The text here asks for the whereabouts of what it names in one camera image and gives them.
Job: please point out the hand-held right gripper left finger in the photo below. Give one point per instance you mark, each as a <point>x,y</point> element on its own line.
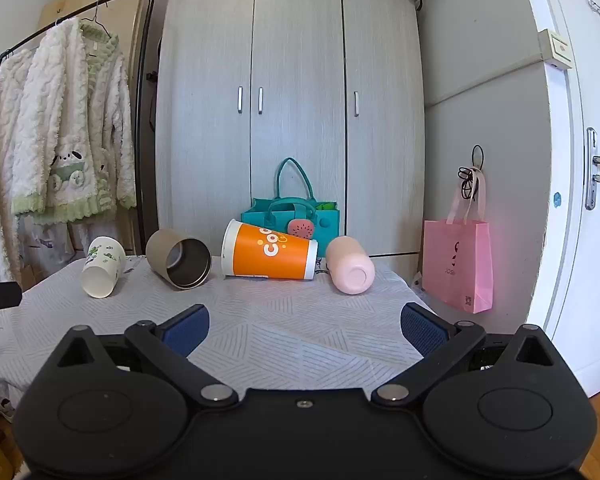
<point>185,331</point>

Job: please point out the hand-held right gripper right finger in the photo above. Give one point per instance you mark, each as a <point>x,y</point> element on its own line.
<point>423,333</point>

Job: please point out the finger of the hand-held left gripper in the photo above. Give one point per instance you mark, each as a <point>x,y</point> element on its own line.
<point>2,294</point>

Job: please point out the brown metal cup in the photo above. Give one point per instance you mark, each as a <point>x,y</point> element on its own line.
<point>161,251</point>

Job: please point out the pink cup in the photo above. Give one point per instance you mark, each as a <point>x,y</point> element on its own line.
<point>346,266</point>

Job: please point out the white paper cup green print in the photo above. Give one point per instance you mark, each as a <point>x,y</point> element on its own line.
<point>103,265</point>

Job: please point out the orange paper cup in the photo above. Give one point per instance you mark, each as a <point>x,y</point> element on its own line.
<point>275,256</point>

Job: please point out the grey patterned pants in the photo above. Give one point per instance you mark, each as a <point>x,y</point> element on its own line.
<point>45,241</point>

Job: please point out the pink paper bag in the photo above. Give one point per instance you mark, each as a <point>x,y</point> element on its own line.
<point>455,260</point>

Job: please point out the grey patterned tablecloth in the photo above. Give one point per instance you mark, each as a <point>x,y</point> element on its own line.
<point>280,320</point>

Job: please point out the shoes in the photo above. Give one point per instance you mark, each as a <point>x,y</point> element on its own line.
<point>5,407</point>

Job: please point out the teal tote bag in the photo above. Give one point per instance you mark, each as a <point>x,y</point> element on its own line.
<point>260,220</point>

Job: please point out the pink watermelon pouch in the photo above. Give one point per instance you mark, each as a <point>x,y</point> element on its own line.
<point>301,229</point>

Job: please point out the blue round sticker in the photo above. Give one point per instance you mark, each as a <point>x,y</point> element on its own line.
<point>558,199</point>

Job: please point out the white fluffy robe green trim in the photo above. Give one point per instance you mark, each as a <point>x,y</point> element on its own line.
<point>55,110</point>

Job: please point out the grey wooden wardrobe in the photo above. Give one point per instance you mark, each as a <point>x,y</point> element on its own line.
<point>300,60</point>

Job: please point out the black clothes rack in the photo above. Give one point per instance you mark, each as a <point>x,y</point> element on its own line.
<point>148,35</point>

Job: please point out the beige light switch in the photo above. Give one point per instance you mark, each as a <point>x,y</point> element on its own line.
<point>555,49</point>

